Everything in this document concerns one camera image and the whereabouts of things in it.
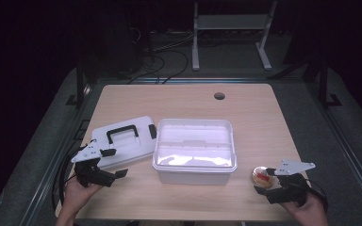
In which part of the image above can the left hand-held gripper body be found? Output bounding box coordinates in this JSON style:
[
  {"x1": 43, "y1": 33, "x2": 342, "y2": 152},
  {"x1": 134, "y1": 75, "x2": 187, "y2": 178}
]
[{"x1": 71, "y1": 139, "x2": 117, "y2": 188}]

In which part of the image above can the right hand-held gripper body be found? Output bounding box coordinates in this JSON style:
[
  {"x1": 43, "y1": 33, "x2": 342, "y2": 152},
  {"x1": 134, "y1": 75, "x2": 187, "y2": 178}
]
[{"x1": 265, "y1": 159, "x2": 317, "y2": 207}]

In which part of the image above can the small round clear container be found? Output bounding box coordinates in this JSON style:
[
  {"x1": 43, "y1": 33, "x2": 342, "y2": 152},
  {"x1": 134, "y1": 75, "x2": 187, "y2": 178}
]
[{"x1": 250, "y1": 166, "x2": 279, "y2": 189}]

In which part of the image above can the white lid with black handle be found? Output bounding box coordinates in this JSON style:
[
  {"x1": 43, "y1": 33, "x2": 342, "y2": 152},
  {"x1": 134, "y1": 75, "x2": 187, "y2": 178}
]
[{"x1": 90, "y1": 115, "x2": 158, "y2": 172}]

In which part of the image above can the white plastic storage box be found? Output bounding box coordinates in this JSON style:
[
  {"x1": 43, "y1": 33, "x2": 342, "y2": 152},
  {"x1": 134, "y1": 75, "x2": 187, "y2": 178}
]
[{"x1": 152, "y1": 118, "x2": 239, "y2": 186}]

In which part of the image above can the person's left hand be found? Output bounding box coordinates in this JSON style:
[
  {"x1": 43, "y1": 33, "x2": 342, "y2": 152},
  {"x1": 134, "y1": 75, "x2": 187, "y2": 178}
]
[{"x1": 62, "y1": 176, "x2": 104, "y2": 211}]

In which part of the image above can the person's right hand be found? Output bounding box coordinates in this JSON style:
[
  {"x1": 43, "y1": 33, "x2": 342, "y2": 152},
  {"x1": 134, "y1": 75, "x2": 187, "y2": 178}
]
[{"x1": 279, "y1": 191, "x2": 330, "y2": 226}]

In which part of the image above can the black metal stand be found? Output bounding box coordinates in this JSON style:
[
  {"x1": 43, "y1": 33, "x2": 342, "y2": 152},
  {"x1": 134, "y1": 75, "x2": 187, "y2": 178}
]
[
  {"x1": 65, "y1": 57, "x2": 92, "y2": 109},
  {"x1": 318, "y1": 57, "x2": 343, "y2": 110}
]

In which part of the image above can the grey metal stand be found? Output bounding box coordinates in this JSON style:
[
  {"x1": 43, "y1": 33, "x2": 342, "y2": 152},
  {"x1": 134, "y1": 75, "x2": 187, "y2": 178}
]
[{"x1": 191, "y1": 0, "x2": 278, "y2": 72}]

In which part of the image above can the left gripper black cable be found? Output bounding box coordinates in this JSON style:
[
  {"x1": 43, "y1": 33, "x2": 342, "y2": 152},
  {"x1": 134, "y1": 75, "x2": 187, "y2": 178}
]
[{"x1": 51, "y1": 143, "x2": 90, "y2": 206}]

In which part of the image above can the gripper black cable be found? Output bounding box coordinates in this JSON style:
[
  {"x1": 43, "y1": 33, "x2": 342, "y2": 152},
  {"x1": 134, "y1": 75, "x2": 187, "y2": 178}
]
[
  {"x1": 51, "y1": 143, "x2": 90, "y2": 206},
  {"x1": 306, "y1": 178, "x2": 330, "y2": 212}
]

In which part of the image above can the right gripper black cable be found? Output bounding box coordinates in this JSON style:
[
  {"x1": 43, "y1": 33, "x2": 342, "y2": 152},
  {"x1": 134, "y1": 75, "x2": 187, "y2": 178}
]
[{"x1": 306, "y1": 178, "x2": 330, "y2": 212}]

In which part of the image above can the black floor cable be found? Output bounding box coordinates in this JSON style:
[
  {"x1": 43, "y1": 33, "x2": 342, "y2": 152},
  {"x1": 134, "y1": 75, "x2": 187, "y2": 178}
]
[
  {"x1": 159, "y1": 49, "x2": 190, "y2": 85},
  {"x1": 125, "y1": 53, "x2": 166, "y2": 85}
]

